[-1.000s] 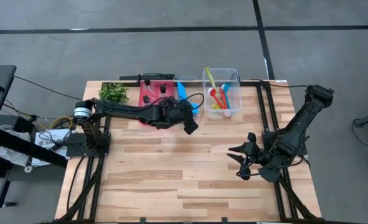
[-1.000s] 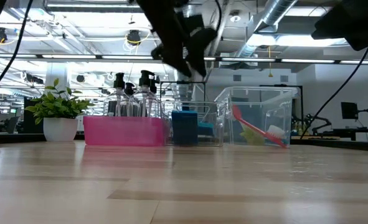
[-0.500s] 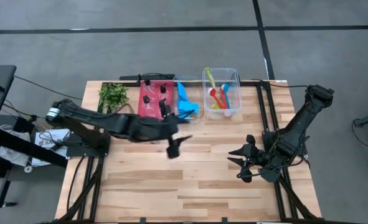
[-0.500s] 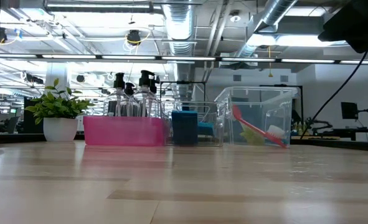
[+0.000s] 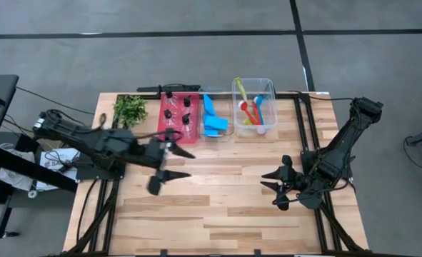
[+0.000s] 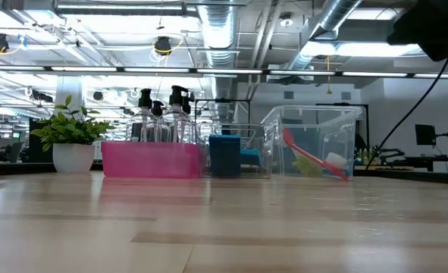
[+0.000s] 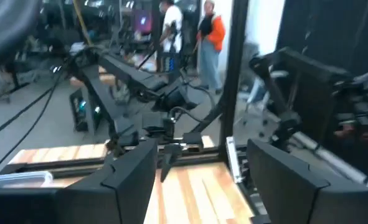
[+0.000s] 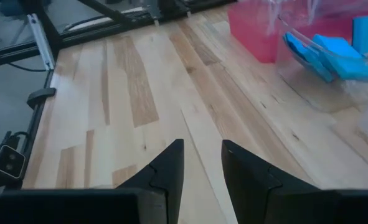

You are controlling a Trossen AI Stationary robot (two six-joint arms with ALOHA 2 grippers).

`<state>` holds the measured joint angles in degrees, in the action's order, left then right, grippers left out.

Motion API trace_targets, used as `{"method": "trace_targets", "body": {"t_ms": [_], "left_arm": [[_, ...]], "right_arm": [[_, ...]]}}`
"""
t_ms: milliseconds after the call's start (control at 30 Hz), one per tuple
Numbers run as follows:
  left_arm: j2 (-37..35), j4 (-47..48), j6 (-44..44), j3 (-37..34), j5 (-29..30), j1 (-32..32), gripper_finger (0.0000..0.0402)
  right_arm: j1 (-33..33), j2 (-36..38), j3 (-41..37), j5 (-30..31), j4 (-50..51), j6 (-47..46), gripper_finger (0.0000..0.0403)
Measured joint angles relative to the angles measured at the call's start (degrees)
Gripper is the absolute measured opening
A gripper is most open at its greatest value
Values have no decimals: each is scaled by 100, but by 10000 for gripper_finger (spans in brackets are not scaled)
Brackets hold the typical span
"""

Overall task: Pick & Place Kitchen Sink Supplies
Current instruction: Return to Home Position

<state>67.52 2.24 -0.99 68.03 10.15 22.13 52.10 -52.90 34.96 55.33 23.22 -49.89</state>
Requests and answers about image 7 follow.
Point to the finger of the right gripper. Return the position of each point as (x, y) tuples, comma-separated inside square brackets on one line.
[(169, 161), (116, 146)]

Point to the person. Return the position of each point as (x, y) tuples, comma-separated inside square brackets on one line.
[(211, 46), (172, 28)]

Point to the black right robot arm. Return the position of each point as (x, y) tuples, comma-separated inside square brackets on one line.
[(124, 81)]

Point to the black aluminium table frame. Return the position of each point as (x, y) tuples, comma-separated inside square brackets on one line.
[(233, 77)]

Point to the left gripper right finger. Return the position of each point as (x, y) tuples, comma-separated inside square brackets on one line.
[(311, 199)]

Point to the large clear plastic bin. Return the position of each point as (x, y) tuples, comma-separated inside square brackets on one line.
[(18, 179)]

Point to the computer tower with lights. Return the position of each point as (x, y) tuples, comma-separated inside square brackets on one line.
[(84, 109)]

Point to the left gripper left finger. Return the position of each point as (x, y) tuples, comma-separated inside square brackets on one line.
[(78, 199)]

